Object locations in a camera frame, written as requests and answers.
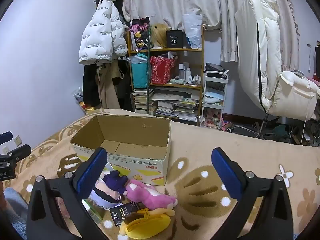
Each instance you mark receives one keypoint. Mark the black tissue packet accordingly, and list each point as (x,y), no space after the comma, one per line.
(122,212)

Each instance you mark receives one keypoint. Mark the cardboard box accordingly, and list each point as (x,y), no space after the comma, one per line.
(150,170)

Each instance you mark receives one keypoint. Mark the blond wig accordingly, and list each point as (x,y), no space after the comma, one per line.
(158,33)

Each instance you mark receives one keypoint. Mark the white wall socket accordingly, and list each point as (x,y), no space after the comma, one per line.
(17,141)

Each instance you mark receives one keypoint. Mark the black pink printed bag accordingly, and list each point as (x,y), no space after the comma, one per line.
(140,33)

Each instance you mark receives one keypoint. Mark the purple-haired plush doll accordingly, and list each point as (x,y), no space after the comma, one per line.
(113,181)

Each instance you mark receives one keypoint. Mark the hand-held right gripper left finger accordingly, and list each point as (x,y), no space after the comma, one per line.
(91,173)

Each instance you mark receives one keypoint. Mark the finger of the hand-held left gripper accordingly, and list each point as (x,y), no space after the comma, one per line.
(5,137)
(21,151)

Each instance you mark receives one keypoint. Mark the red yellow packet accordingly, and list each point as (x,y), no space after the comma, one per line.
(87,108)

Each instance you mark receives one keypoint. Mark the red patterned bag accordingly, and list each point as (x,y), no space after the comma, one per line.
(161,70)

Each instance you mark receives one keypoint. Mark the black coat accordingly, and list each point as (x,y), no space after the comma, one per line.
(90,87)
(125,90)

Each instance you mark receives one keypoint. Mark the pink toy in cart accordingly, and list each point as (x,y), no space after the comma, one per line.
(212,117)

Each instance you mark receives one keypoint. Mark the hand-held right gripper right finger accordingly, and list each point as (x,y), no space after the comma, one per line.
(225,173)

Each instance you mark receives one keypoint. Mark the blue denim cloth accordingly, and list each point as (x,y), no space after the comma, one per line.
(16,205)

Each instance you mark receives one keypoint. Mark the teal bag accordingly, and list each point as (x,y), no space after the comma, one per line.
(139,73)

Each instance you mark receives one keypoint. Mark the clear plastic bag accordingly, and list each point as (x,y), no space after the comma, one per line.
(193,30)

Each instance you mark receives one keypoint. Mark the plastic bag of small things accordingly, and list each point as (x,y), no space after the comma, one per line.
(78,97)

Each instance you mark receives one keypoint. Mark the stack of books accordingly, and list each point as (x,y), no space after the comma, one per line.
(141,100)

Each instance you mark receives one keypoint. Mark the white trolley cart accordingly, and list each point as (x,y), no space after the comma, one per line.
(215,80)

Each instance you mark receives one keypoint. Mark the light blue cloth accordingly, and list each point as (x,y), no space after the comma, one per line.
(212,97)

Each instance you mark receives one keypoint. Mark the black pouch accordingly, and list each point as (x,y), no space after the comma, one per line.
(214,67)

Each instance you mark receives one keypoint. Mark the wooden shelf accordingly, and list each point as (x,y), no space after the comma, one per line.
(165,50)

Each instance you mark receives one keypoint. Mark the pale floral curtain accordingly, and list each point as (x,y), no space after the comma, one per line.
(175,0)

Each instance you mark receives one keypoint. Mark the green pole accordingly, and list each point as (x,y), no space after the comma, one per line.
(149,80)

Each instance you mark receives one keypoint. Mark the pink plush toy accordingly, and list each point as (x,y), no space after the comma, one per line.
(150,195)

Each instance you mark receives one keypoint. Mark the row of white cosmetic bottles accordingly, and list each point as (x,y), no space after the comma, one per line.
(188,76)

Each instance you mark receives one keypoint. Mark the green tissue packet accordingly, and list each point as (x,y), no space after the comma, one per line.
(94,212)

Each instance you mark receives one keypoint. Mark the yellow plush toy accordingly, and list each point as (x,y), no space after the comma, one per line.
(147,225)

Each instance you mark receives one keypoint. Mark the pile of books and papers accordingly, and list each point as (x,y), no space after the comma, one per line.
(175,107)

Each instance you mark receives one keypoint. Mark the black box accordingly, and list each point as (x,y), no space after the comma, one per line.
(174,40)

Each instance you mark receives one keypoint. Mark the white puffer jacket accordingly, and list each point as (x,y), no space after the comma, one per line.
(100,30)

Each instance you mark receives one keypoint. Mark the beige coat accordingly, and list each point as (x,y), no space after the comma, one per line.
(107,87)

